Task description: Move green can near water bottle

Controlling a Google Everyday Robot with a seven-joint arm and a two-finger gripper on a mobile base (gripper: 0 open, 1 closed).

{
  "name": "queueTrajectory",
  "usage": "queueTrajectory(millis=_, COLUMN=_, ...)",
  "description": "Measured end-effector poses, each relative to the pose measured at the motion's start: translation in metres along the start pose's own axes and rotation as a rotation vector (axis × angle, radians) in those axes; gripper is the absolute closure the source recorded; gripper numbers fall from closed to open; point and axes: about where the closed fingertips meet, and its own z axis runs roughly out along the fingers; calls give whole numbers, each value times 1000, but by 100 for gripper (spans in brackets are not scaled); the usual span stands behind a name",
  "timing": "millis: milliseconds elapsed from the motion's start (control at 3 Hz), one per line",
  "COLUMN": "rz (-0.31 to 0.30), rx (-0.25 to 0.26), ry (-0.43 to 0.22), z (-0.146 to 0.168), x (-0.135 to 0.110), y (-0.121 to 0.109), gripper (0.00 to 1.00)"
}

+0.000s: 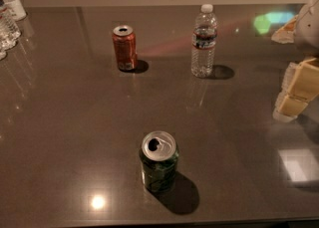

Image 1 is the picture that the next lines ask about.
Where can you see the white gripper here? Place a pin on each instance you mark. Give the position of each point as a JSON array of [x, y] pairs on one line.
[[308, 31]]

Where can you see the green soda can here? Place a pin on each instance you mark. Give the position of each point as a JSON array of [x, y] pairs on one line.
[[159, 158]]

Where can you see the clear plastic water bottle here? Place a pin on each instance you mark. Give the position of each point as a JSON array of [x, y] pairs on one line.
[[203, 42]]

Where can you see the orange soda can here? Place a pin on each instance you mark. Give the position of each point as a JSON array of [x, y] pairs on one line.
[[124, 40]]

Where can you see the white labelled bottle at edge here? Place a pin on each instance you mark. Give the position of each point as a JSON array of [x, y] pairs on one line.
[[16, 9]]

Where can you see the clear water bottle at edge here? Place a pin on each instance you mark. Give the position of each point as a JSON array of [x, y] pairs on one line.
[[9, 31]]

